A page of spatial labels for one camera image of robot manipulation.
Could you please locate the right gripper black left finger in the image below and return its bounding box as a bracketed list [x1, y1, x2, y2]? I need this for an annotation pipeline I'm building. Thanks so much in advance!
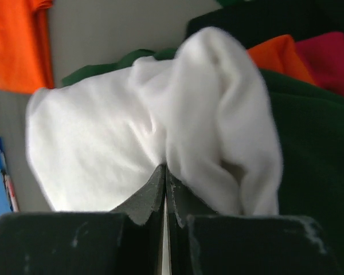
[0, 166, 164, 274]

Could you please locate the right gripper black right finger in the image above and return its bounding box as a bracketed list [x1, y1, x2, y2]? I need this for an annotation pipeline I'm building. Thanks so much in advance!
[165, 164, 344, 274]

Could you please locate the white t shirt pile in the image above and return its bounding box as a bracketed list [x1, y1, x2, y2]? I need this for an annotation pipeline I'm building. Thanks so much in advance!
[25, 27, 283, 215]

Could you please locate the orange t shirt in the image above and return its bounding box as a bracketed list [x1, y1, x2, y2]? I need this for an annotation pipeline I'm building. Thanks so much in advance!
[0, 0, 54, 94]

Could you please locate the red white pen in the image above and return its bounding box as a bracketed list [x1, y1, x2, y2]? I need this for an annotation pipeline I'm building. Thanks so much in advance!
[0, 150, 19, 213]

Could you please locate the orange folded shirt under pile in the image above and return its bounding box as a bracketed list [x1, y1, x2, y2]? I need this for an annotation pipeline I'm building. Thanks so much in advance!
[247, 34, 316, 86]

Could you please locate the magenta folded shirt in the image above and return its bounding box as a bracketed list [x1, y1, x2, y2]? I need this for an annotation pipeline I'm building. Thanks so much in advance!
[295, 32, 344, 97]

